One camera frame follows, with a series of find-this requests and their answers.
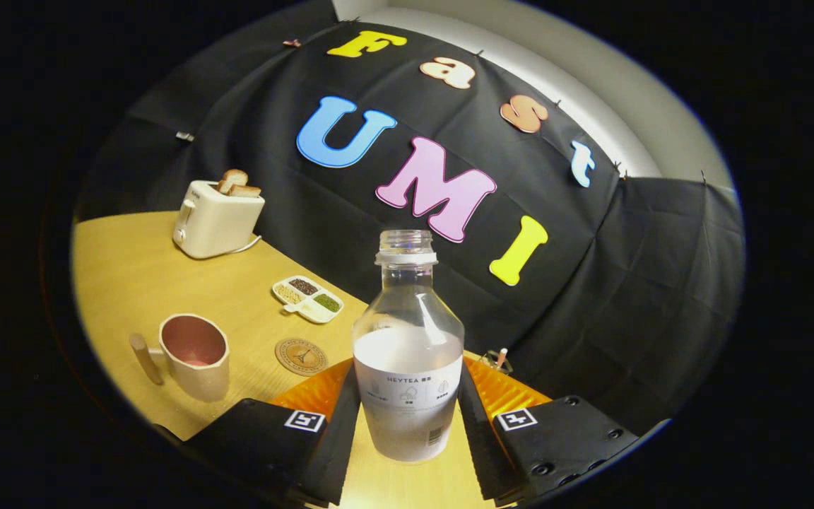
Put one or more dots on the orange and white stick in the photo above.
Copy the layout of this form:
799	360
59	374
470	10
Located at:
501	357

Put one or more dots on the cream toaster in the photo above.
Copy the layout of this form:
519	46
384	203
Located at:
213	226

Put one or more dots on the square toast slice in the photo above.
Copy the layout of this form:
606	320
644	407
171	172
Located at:
246	191

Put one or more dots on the wooden table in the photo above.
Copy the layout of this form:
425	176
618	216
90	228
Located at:
131	283

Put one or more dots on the white clip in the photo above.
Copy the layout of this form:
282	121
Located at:
184	136

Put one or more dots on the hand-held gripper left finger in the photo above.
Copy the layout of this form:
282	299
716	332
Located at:
333	452

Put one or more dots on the white divided snack tray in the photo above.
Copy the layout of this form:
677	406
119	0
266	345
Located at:
308	311

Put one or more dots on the round cork coaster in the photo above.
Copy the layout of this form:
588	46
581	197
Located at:
301	357

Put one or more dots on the clear plastic juice bottle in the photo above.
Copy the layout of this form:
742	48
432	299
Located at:
407	396

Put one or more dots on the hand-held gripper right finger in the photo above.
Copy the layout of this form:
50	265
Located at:
485	452

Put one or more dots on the round-topped toast slice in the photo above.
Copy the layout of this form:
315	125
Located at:
232	180

